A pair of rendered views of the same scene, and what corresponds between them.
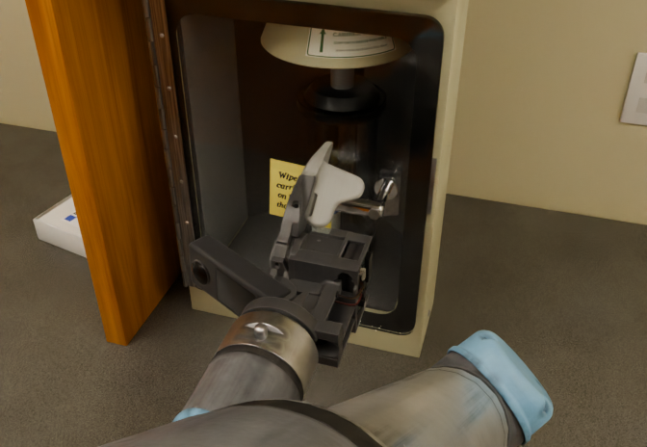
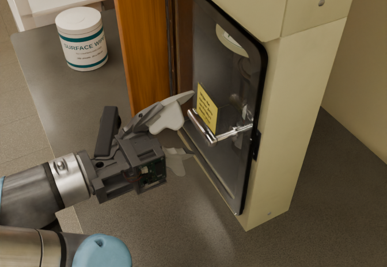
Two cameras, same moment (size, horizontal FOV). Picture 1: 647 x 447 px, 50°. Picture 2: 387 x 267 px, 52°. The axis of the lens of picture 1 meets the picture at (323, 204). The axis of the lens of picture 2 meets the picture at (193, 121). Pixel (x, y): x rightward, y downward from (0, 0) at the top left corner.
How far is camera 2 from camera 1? 0.44 m
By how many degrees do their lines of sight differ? 36
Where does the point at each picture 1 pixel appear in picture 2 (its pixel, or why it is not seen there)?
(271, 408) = not seen: outside the picture
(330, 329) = (96, 185)
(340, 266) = (130, 159)
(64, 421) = (88, 148)
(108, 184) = (139, 56)
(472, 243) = (353, 194)
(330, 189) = (167, 117)
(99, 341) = not seen: hidden behind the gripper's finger
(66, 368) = not seen: hidden behind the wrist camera
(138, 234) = (158, 85)
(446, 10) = (274, 46)
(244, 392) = (22, 185)
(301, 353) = (71, 186)
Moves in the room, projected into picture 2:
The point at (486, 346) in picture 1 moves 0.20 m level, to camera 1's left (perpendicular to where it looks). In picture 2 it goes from (88, 245) to (5, 150)
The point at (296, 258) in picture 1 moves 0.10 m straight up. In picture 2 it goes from (120, 142) to (110, 92)
